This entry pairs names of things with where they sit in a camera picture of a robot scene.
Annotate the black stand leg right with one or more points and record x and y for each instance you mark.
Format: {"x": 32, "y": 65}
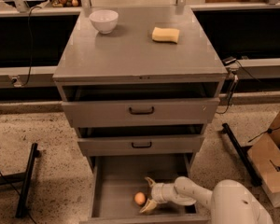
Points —
{"x": 255, "y": 179}

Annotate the black top drawer handle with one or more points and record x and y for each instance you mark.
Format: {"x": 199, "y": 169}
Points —
{"x": 148, "y": 111}

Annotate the grey bottom drawer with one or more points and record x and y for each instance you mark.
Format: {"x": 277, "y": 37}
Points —
{"x": 117, "y": 178}

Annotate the orange fruit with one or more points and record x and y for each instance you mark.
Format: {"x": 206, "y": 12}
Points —
{"x": 140, "y": 198}

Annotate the black stand leg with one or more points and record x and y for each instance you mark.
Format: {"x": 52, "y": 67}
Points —
{"x": 21, "y": 182}
{"x": 255, "y": 179}

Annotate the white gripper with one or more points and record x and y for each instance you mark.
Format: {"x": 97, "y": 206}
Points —
{"x": 159, "y": 192}

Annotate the cardboard box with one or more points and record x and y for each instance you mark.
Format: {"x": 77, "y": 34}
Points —
{"x": 265, "y": 156}

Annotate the grey middle drawer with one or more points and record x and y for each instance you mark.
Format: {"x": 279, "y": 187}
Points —
{"x": 102, "y": 141}

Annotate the white bowl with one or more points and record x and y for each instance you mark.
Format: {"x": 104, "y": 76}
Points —
{"x": 104, "y": 21}

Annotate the grey drawer cabinet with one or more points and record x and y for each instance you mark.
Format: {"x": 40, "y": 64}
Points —
{"x": 129, "y": 59}

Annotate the black stand leg left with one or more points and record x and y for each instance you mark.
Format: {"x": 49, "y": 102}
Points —
{"x": 21, "y": 182}

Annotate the black drawer handle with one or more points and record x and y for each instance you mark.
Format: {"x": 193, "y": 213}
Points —
{"x": 141, "y": 144}
{"x": 148, "y": 111}

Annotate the black middle drawer handle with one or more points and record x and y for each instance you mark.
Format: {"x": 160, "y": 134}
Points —
{"x": 141, "y": 144}

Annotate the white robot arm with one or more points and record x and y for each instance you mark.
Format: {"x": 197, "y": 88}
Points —
{"x": 229, "y": 202}

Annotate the grey top drawer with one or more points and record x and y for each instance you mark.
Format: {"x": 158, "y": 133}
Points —
{"x": 110, "y": 108}

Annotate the yellow sponge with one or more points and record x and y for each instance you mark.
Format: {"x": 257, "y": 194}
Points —
{"x": 165, "y": 34}

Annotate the grey drawer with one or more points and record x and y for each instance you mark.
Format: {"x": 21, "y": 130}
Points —
{"x": 117, "y": 178}
{"x": 110, "y": 108}
{"x": 102, "y": 141}

